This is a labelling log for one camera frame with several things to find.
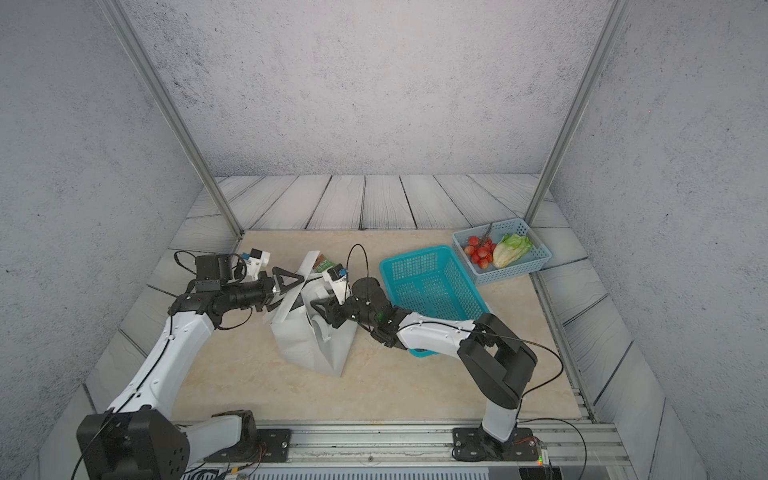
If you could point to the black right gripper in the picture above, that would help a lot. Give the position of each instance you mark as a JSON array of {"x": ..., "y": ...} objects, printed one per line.
[{"x": 333, "y": 311}]

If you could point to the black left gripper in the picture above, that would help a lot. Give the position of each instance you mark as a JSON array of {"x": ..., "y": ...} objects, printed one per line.
[{"x": 268, "y": 289}]

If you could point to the white insulated delivery bag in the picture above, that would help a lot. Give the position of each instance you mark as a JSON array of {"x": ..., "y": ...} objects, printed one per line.
[{"x": 303, "y": 338}]

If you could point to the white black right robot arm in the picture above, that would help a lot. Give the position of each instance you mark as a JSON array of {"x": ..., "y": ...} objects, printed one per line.
[{"x": 498, "y": 361}]

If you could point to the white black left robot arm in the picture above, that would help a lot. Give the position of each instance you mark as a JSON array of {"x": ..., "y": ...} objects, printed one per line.
[{"x": 135, "y": 437}]

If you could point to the green corn chips packet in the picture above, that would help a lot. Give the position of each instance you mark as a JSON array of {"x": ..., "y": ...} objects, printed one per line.
[{"x": 322, "y": 265}]

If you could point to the teal plastic basket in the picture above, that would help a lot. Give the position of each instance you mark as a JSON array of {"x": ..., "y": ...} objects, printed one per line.
[{"x": 434, "y": 305}]

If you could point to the red cherry tomatoes bunch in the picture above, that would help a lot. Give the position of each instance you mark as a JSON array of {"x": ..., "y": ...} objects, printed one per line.
[{"x": 479, "y": 251}]

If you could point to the light blue plastic basket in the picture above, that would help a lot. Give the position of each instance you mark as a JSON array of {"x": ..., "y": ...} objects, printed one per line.
[{"x": 532, "y": 262}]

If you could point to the green lettuce head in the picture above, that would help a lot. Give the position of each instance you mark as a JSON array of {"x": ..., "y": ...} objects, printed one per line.
[{"x": 510, "y": 249}]

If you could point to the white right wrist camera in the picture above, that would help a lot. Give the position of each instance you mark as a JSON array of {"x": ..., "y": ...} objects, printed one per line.
[{"x": 337, "y": 278}]

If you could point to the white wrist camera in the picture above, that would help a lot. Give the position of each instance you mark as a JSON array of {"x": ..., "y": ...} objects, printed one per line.
[
  {"x": 337, "y": 278},
  {"x": 255, "y": 260}
]

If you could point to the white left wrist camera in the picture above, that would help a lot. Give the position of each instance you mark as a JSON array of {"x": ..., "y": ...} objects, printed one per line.
[{"x": 255, "y": 260}]

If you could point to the aluminium corner post left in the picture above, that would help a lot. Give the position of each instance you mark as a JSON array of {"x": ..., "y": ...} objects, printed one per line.
[{"x": 131, "y": 43}]

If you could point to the aluminium corner post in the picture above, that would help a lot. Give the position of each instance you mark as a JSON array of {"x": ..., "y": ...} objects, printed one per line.
[
  {"x": 131, "y": 43},
  {"x": 617, "y": 15}
]

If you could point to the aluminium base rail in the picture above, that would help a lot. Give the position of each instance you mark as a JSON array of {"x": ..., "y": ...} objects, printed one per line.
[{"x": 542, "y": 449}]

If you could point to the aluminium corner post right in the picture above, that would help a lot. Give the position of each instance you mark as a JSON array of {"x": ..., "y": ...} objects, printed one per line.
[{"x": 617, "y": 15}]

